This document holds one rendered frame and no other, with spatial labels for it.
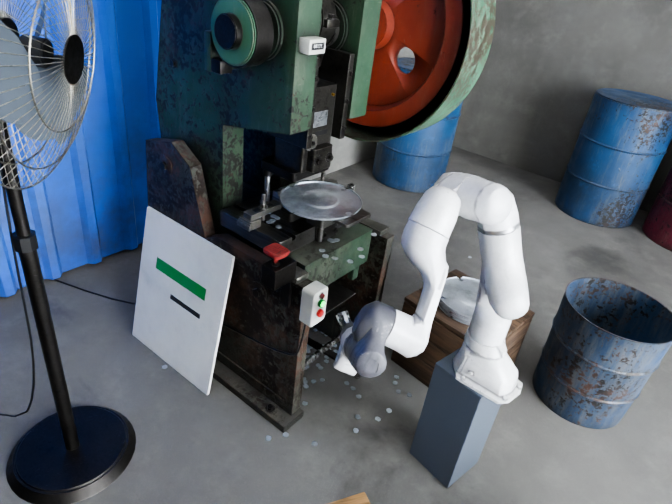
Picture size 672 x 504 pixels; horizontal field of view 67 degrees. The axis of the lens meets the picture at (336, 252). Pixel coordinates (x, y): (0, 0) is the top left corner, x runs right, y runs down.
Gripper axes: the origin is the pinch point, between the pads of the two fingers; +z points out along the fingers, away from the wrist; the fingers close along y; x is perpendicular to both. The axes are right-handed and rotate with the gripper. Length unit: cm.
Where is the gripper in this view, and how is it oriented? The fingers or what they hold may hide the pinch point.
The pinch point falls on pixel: (342, 318)
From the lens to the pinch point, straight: 158.7
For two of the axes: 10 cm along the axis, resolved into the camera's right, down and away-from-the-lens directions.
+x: -9.3, 3.5, -1.0
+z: -1.6, -1.5, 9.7
